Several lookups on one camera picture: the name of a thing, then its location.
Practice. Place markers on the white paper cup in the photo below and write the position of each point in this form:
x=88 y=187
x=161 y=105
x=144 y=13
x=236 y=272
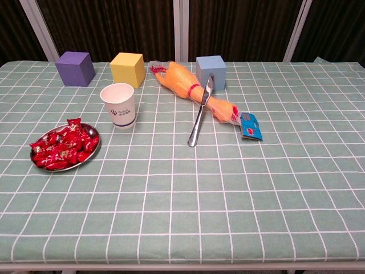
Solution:
x=122 y=111

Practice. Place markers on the steel butter knife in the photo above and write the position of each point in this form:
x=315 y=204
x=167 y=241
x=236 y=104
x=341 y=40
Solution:
x=199 y=117

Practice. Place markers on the green checked tablecloth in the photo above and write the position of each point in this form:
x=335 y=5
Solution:
x=199 y=185

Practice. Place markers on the orange rubber chicken toy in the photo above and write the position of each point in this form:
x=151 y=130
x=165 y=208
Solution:
x=179 y=78

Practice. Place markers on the small blue packet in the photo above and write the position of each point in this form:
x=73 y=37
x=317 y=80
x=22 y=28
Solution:
x=251 y=128

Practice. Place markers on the light blue foam cube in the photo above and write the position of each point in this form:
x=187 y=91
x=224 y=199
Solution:
x=217 y=67

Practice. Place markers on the yellow foam cube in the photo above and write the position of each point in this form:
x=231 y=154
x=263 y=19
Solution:
x=125 y=70

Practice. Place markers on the round steel plate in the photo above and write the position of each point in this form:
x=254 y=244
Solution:
x=94 y=132

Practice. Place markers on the dark brown pleated curtain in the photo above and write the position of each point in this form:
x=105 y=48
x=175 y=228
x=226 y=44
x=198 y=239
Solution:
x=11 y=28
x=108 y=25
x=336 y=28
x=242 y=25

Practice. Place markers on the purple foam cube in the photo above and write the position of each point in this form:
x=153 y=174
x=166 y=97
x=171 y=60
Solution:
x=74 y=70

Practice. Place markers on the white partition post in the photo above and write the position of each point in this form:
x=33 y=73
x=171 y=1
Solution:
x=298 y=28
x=176 y=28
x=40 y=28

